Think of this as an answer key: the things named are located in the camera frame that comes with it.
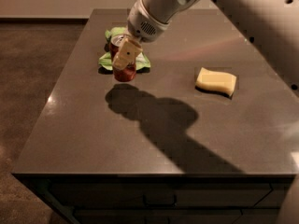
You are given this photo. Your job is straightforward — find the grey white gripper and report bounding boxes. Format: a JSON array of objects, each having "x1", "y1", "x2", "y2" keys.
[{"x1": 111, "y1": 0, "x2": 170, "y2": 70}]

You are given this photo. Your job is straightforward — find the red coke can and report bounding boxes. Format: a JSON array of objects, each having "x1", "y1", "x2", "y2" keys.
[{"x1": 109, "y1": 34, "x2": 136, "y2": 82}]

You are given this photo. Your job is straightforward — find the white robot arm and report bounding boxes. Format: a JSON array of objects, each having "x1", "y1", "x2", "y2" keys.
[{"x1": 113, "y1": 0, "x2": 299, "y2": 173}]

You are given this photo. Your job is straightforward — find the green rice chip bag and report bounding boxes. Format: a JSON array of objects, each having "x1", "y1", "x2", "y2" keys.
[{"x1": 98, "y1": 27, "x2": 151, "y2": 71}]

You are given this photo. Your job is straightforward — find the yellow sponge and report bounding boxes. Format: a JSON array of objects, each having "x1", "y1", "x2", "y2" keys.
[{"x1": 195, "y1": 67, "x2": 236, "y2": 97}]

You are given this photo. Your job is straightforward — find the dark cabinet drawers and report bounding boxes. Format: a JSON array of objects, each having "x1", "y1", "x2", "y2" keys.
[{"x1": 13, "y1": 173, "x2": 294, "y2": 224}]

